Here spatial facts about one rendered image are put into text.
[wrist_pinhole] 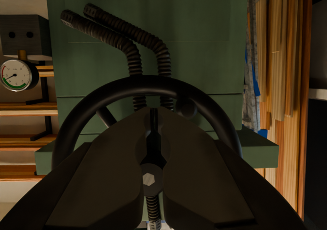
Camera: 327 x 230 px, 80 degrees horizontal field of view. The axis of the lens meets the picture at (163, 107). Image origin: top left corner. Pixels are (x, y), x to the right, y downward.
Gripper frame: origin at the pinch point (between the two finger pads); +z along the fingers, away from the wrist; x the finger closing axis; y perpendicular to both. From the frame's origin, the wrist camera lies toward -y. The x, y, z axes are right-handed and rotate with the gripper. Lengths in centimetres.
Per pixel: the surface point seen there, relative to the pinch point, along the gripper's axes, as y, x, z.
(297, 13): 4, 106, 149
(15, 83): 8.1, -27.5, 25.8
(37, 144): 165, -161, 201
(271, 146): 25.7, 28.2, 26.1
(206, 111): 7.6, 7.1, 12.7
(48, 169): 29.9, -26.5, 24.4
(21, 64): 4.8, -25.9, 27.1
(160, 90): 4.8, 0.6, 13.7
